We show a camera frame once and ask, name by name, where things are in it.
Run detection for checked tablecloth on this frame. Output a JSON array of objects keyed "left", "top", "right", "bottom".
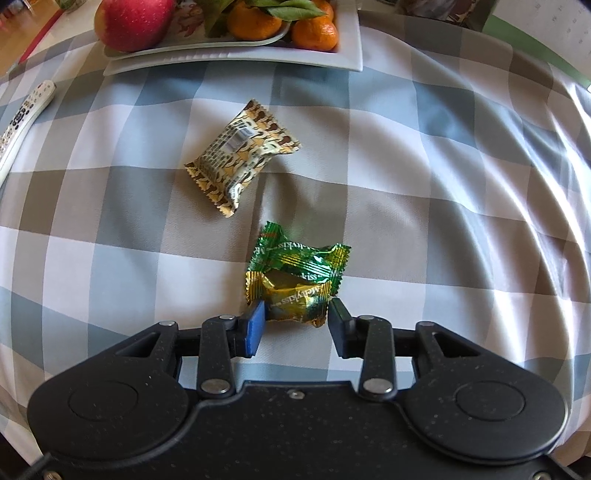
[{"left": 0, "top": 9, "right": 591, "bottom": 467}]

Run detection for tangerine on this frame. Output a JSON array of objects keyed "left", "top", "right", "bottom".
[
  {"left": 291, "top": 0, "right": 341, "bottom": 52},
  {"left": 225, "top": 0, "right": 290, "bottom": 41}
]

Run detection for green tangerine leaves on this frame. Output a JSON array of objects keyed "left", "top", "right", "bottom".
[{"left": 202, "top": 0, "right": 326, "bottom": 38}]

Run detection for beige patterned snack packet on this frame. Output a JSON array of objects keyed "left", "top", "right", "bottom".
[{"left": 185, "top": 98, "right": 303, "bottom": 219}]

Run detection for white rectangular serving tray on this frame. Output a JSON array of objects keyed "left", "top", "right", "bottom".
[{"left": 102, "top": 0, "right": 364, "bottom": 77}]

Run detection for red apple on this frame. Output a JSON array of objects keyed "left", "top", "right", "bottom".
[{"left": 94, "top": 0, "right": 177, "bottom": 53}]

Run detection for white green-edged calendar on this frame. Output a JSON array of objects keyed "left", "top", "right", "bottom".
[{"left": 480, "top": 0, "right": 591, "bottom": 90}]

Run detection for gold candy wrapper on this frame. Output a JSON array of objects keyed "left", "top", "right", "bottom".
[{"left": 245, "top": 270, "right": 341, "bottom": 328}]

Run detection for white remote control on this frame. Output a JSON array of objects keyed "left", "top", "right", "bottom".
[{"left": 0, "top": 79, "right": 57, "bottom": 186}]

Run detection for green candy wrapper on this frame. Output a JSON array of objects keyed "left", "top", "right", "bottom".
[{"left": 247, "top": 220, "right": 352, "bottom": 284}]

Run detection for white patterned plate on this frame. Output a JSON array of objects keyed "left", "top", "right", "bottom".
[{"left": 102, "top": 0, "right": 293, "bottom": 59}]

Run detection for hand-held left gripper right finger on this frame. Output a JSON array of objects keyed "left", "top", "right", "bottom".
[{"left": 327, "top": 299, "right": 482, "bottom": 401}]

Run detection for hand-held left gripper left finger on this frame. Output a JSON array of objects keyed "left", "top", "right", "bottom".
[{"left": 115, "top": 300, "right": 267, "bottom": 401}]

